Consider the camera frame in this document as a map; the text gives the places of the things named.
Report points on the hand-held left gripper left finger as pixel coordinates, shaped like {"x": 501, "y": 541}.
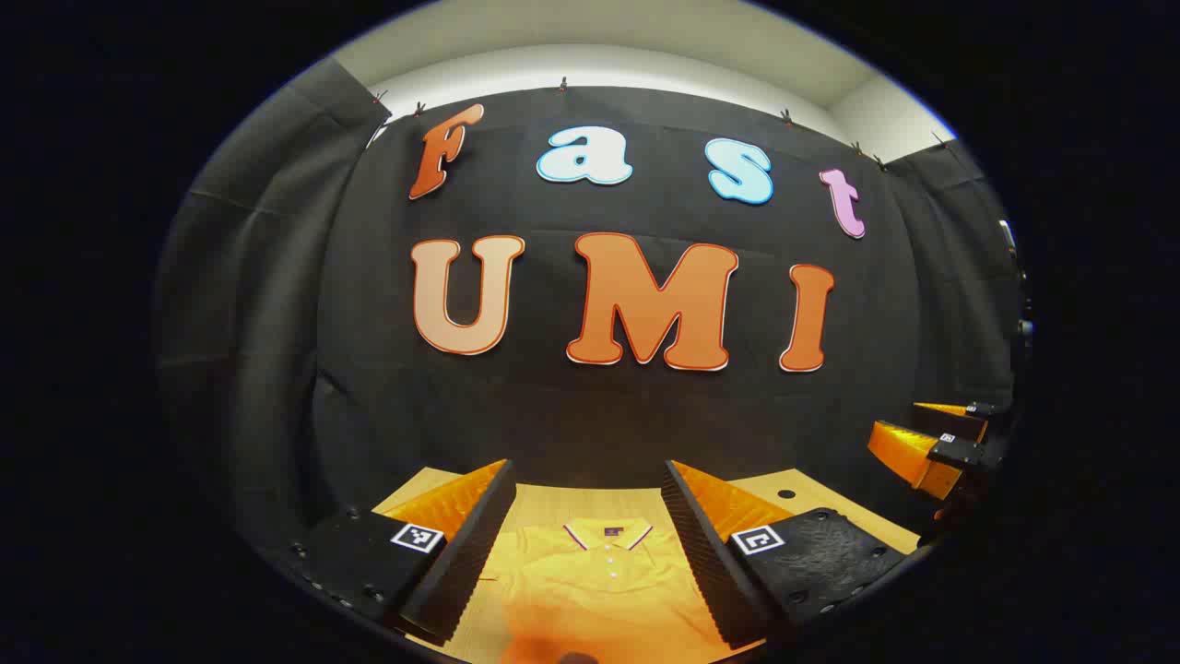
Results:
{"x": 470, "y": 544}

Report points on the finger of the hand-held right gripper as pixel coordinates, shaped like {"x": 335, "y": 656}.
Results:
{"x": 908, "y": 454}
{"x": 954, "y": 422}

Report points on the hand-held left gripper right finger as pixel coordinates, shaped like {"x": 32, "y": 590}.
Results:
{"x": 702, "y": 553}

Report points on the orange polo T-shirt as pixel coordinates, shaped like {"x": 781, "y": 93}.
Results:
{"x": 599, "y": 599}

